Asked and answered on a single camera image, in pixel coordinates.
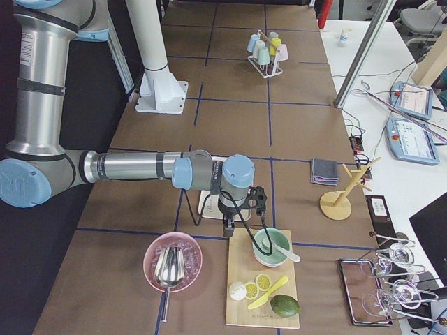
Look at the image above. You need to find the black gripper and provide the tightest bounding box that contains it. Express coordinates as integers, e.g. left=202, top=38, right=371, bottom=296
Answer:
left=218, top=200, right=240, bottom=237

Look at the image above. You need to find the green cup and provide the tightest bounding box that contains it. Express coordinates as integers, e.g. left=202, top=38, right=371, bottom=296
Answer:
left=256, top=47, right=270, bottom=66

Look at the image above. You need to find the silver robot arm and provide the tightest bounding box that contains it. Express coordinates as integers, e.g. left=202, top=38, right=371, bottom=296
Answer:
left=1, top=1, right=261, bottom=237

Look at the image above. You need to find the beige rabbit tray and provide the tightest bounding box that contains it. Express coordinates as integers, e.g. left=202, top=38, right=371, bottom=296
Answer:
left=198, top=191, right=251, bottom=222

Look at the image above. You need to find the black glass tray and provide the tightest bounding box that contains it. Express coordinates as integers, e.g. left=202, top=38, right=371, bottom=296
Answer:
left=338, top=259, right=393, bottom=327

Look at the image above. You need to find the pink cup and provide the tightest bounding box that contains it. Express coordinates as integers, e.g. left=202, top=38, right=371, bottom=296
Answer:
left=276, top=44, right=288, bottom=62

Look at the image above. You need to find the cream white cup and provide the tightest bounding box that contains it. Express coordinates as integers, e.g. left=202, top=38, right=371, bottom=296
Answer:
left=252, top=40, right=265, bottom=59

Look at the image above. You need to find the blue cup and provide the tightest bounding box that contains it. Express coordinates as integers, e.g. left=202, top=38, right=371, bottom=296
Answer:
left=247, top=33, right=261, bottom=53

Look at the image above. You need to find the yellow cup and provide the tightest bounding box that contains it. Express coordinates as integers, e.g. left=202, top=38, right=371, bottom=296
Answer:
left=269, top=38, right=281, bottom=57

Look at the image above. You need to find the grey cup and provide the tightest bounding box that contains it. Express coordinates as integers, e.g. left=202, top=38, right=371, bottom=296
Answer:
left=268, top=31, right=280, bottom=45

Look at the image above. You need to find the paper cup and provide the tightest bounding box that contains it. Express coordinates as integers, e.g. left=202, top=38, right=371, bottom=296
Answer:
left=338, top=27, right=352, bottom=47

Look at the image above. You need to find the white spoon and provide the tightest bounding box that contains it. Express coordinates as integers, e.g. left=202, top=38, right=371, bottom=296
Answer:
left=261, top=237, right=301, bottom=262

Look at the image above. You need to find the pink ice bowl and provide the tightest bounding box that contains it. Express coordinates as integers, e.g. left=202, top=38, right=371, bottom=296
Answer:
left=143, top=232, right=203, bottom=292

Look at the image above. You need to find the wooden cutting board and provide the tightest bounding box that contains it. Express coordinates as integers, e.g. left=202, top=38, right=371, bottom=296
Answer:
left=226, top=228, right=300, bottom=329

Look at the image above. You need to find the lemon slice upper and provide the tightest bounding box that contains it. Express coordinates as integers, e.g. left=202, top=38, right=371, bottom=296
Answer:
left=254, top=274, right=272, bottom=292

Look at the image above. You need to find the lemon slice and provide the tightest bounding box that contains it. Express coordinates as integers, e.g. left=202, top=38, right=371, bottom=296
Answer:
left=254, top=274, right=272, bottom=292
left=244, top=281, right=260, bottom=300

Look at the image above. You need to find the white garlic bulb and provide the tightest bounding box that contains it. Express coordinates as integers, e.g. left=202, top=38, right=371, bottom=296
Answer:
left=228, top=281, right=247, bottom=301

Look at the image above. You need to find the lemon slice lower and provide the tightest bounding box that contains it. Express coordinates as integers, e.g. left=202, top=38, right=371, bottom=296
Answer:
left=244, top=281, right=260, bottom=300

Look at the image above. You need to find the metal ice scoop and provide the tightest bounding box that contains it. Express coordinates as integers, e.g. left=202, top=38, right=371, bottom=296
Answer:
left=154, top=246, right=185, bottom=322

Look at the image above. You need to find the yellow plastic knife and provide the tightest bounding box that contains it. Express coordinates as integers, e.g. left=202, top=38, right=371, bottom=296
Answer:
left=247, top=275, right=289, bottom=310

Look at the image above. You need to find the green avocado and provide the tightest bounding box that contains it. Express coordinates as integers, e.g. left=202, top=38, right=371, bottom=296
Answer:
left=270, top=295, right=301, bottom=318

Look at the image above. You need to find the grey folded cloth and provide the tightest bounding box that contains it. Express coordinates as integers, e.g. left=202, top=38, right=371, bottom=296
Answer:
left=310, top=158, right=339, bottom=186

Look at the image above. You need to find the wooden mug tree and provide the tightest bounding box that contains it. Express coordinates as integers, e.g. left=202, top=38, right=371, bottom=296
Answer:
left=319, top=157, right=381, bottom=221

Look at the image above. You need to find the black electronics board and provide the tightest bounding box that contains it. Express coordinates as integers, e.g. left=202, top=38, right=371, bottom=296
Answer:
left=349, top=135, right=364, bottom=153

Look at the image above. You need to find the black box with label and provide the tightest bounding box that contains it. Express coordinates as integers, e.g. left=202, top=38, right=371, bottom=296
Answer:
left=365, top=195, right=395, bottom=237

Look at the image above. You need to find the wine glass upper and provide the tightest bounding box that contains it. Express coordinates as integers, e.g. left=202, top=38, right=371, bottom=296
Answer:
left=360, top=242, right=414, bottom=278

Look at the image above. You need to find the wine glass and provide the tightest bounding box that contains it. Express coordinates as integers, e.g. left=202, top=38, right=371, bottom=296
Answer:
left=361, top=279, right=422, bottom=317
left=360, top=242, right=414, bottom=278

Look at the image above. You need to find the metal glass hanger rack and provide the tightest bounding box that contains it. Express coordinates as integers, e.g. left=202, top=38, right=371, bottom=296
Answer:
left=369, top=231, right=447, bottom=324

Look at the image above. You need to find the wine glass lower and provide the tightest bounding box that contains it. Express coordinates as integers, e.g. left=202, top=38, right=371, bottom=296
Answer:
left=361, top=279, right=422, bottom=317

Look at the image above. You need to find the teach pendant near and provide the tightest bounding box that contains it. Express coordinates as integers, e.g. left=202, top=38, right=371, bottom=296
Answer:
left=386, top=117, right=439, bottom=165

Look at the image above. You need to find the teach pendant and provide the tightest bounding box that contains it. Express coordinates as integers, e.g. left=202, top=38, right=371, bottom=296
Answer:
left=390, top=81, right=434, bottom=121
left=386, top=117, right=439, bottom=165

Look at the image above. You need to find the black monitor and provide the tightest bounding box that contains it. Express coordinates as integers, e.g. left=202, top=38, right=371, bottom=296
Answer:
left=409, top=194, right=446, bottom=285

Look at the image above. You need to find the teach pendant far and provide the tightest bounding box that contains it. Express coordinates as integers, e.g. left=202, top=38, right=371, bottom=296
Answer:
left=390, top=81, right=434, bottom=121

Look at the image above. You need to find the office chair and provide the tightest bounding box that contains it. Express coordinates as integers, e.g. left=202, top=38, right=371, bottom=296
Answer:
left=394, top=1, right=446, bottom=62

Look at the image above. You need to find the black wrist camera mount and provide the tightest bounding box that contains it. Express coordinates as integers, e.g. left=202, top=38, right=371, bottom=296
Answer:
left=242, top=186, right=267, bottom=217

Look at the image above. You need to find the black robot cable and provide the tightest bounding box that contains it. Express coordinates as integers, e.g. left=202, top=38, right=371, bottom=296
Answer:
left=183, top=188, right=279, bottom=258

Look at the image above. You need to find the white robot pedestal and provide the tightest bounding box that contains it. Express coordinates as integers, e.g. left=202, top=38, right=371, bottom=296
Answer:
left=126, top=0, right=189, bottom=114

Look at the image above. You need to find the white wire cup rack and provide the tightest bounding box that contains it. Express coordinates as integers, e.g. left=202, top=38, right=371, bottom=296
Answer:
left=247, top=29, right=288, bottom=79

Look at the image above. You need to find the aluminium frame post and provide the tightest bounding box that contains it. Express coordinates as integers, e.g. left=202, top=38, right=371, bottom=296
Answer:
left=334, top=0, right=396, bottom=109

